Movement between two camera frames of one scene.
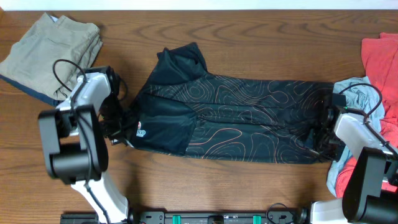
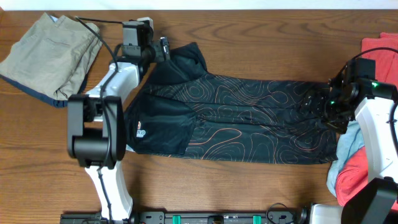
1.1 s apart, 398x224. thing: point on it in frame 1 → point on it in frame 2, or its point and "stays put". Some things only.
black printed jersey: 187,108 stays put
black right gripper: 334,155 → 321,98
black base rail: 298,216 stays put
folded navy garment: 31,92 stays put
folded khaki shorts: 49,56 stays put
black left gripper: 119,132 → 165,46
